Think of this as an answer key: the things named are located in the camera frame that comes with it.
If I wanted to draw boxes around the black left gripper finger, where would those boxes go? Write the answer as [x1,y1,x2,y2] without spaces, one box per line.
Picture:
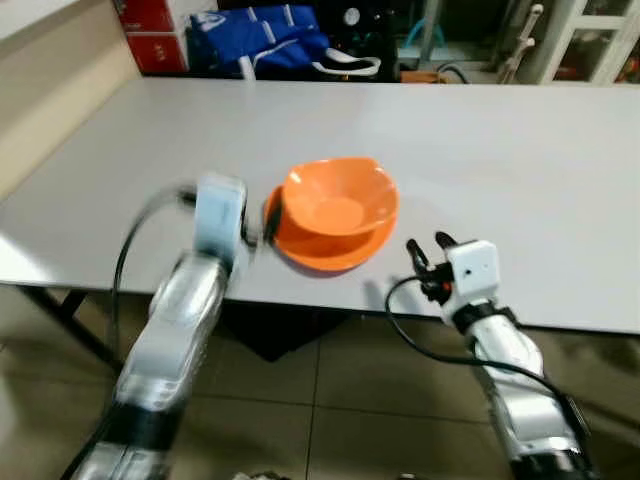
[262,186,287,245]

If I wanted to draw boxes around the orange plastic bowl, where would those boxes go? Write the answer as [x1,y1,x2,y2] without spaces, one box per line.
[280,157,400,237]

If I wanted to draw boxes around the orange plastic plate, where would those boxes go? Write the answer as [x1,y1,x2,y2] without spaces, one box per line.
[264,185,398,273]

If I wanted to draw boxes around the white and black object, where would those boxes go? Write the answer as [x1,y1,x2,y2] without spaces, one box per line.
[313,50,382,80]

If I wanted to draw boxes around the blue bag white stripes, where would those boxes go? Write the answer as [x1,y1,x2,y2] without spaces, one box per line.
[187,5,331,79]

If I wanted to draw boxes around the red cardboard box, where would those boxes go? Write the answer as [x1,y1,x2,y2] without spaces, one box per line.
[115,0,177,32]
[125,33,188,75]

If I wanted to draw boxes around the black bulky bag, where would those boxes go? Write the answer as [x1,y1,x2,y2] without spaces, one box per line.
[328,0,401,81]

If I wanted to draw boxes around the teal plastic stool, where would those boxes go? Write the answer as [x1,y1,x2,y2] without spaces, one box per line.
[402,15,449,51]

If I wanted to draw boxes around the white glass door cabinet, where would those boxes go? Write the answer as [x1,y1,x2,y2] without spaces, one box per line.
[520,0,640,86]

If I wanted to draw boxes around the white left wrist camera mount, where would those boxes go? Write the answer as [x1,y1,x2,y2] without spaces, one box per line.
[193,172,249,271]

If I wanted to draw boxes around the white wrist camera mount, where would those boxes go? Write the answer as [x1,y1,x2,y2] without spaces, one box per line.
[193,172,249,271]
[443,240,499,321]

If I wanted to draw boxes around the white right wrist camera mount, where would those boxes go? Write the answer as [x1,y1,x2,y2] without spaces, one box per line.
[443,240,499,321]

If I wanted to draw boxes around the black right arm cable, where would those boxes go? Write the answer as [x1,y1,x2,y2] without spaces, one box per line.
[385,277,591,441]

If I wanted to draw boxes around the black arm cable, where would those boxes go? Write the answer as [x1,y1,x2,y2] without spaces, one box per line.
[385,277,591,441]
[108,183,201,351]

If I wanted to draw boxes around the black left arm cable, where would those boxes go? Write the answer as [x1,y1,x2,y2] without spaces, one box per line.
[108,183,201,351]

